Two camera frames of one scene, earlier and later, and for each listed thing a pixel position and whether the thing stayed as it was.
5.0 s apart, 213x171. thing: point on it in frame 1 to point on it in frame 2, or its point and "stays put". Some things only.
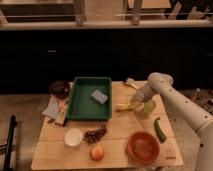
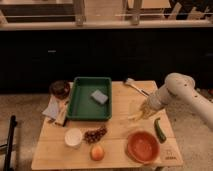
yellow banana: x=123 y=106 to x=136 y=117
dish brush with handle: x=131 y=82 stays put
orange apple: x=97 y=152 stays put
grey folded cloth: x=52 y=108 stays put
